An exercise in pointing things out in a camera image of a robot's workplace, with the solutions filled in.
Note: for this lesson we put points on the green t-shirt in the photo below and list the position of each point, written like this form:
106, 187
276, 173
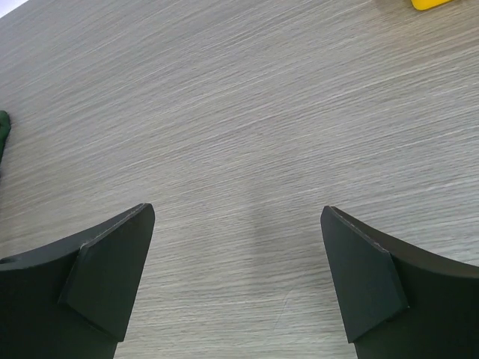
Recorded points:
5, 127

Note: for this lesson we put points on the yellow plastic bin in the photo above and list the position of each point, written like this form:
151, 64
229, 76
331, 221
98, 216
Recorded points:
427, 4

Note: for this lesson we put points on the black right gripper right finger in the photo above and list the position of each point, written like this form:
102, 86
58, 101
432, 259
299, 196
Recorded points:
398, 300

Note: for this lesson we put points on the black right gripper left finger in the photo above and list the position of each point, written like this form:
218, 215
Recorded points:
73, 298

